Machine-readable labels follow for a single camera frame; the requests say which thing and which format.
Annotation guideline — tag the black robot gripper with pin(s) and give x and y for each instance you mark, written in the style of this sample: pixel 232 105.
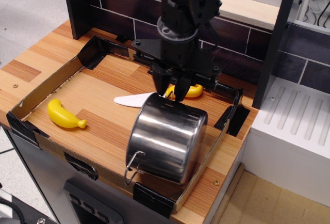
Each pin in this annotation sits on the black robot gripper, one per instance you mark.
pixel 176 56

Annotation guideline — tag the stainless steel pot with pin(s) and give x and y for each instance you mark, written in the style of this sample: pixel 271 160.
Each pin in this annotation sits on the stainless steel pot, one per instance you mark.
pixel 165 139

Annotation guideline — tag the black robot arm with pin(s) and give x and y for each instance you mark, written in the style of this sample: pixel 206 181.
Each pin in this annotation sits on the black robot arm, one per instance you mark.
pixel 183 15

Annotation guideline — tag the cardboard fence with black tape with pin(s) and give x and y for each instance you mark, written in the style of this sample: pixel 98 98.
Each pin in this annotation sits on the cardboard fence with black tape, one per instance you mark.
pixel 85 168

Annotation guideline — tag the yellow toy banana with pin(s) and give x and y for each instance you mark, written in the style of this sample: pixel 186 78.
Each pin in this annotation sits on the yellow toy banana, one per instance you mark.
pixel 63 117

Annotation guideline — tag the white toy sink drainboard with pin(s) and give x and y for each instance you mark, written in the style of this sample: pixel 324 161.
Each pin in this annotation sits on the white toy sink drainboard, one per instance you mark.
pixel 288 143

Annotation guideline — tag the yellow handled toy knife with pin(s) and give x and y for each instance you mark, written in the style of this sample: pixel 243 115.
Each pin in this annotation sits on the yellow handled toy knife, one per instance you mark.
pixel 137 100

